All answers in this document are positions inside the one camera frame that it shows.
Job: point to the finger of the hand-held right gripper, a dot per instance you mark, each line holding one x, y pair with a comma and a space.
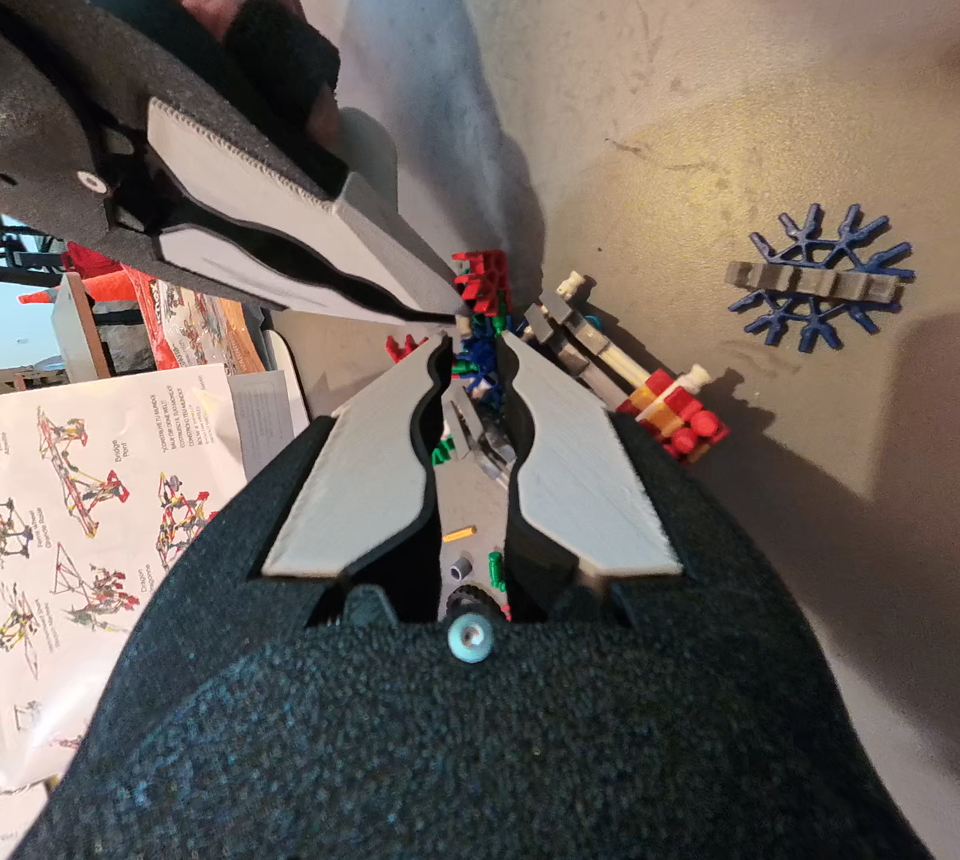
247, 177
225, 260

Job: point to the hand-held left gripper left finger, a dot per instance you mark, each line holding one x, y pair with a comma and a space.
352, 492

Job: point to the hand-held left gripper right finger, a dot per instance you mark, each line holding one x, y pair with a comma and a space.
585, 492

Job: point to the short yellow rod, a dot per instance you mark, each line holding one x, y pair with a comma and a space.
459, 535

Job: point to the short green rod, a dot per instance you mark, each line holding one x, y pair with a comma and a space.
494, 569

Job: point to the white book stand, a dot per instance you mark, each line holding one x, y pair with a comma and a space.
292, 380

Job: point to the red plastic object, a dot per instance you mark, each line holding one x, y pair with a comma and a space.
97, 267

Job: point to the grey spacer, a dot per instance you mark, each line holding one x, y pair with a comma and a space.
462, 569

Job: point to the red fan connector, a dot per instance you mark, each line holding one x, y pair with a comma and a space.
401, 347

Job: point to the small black tyre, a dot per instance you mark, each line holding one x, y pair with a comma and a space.
469, 597

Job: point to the white instruction poster board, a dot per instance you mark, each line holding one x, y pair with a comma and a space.
75, 327

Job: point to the toy instruction booklet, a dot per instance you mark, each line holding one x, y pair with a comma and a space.
112, 537

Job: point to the blue grey snowflake connector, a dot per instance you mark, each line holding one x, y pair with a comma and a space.
817, 282

